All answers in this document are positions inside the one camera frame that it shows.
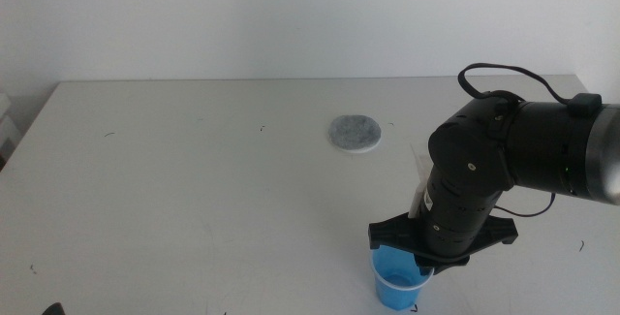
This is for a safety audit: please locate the blue plastic cup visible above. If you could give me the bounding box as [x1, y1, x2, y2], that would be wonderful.
[370, 244, 435, 312]

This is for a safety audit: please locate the round grey felt cup mat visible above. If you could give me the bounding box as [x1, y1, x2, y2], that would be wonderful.
[327, 113, 383, 155]

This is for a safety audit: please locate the thin black cable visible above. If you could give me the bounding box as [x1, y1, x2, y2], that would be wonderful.
[493, 192, 557, 219]

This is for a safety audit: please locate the thick black looping cable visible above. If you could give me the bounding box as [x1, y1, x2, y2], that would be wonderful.
[457, 62, 604, 118]

